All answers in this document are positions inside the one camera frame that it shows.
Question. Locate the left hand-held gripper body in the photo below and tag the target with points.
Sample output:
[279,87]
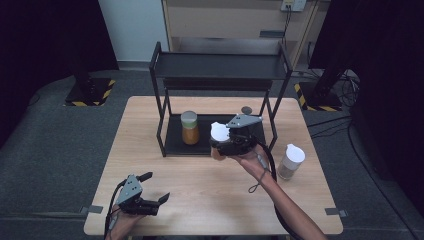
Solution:
[130,194]

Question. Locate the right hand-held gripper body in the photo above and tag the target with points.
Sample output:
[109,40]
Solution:
[238,143]

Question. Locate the brown seasoning jar white flip-lid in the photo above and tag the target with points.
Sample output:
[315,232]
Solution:
[220,132]

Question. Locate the orange seasoning jar green-banded lid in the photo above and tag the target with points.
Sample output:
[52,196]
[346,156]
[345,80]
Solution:
[190,129]

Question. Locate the black two-tier metal rack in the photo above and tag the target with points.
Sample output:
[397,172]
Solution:
[216,66]

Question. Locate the person's right hand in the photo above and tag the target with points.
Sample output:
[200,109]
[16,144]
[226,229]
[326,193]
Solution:
[252,164]

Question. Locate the person's left hand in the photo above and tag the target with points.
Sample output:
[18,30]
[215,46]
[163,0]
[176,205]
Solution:
[124,225]

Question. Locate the round grey table grommet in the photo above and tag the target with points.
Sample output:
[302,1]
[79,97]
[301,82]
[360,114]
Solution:
[246,109]

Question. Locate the grey tape strip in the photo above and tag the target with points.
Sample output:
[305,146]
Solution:
[335,212]
[92,209]

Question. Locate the grey seasoning jar white flip-lid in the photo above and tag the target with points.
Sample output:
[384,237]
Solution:
[291,160]

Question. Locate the black stand with striped base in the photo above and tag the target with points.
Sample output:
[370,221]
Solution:
[316,100]
[87,95]

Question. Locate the grey cabinet label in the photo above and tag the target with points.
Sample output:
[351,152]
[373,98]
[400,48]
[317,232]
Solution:
[271,33]

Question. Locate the light wooden cabinet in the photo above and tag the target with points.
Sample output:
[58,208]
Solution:
[226,20]

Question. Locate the black curtain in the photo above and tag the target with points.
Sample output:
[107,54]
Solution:
[386,66]
[50,50]

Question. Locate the white wall power outlet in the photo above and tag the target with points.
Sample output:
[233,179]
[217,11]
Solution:
[294,4]

